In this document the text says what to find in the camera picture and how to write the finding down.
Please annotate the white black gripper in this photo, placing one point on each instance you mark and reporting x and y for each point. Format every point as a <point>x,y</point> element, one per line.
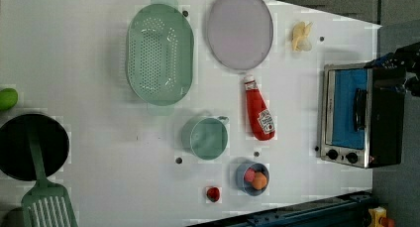
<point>401,63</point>

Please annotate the red plush ketchup bottle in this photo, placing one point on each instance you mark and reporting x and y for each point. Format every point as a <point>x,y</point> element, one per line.
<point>259,116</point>

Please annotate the silver black toaster oven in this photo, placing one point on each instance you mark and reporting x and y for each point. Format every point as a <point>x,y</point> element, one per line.
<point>362,115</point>

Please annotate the peeled toy banana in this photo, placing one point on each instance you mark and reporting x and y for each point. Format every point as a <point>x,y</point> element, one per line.
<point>300,34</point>

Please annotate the lavender round plate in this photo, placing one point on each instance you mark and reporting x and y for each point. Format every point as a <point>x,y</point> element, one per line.
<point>240,32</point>

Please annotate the orange toy fruit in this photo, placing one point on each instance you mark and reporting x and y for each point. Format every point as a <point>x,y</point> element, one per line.
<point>260,181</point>

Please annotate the pink toy fruit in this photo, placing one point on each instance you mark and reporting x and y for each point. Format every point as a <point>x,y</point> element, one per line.
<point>250,175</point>

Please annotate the blue small bowl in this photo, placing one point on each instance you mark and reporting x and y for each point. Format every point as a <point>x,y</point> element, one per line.
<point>246,187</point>

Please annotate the green cup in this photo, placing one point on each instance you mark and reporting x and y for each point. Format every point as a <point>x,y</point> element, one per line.
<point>205,137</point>

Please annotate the red toy strawberry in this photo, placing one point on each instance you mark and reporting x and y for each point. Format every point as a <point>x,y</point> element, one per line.
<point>213,194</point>

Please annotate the green perforated colander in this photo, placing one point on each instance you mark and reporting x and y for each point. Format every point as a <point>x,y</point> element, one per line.
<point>159,56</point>

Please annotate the green slotted spatula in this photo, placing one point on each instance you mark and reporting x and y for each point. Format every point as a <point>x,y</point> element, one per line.
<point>46,204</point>

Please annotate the green toy fruit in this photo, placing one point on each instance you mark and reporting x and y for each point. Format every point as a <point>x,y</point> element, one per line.
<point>8,98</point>

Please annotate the black frying pan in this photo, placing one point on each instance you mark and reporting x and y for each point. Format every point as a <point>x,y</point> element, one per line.
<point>15,154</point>

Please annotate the blue metal frame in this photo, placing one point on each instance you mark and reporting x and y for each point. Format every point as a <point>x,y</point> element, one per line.
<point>348,210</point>

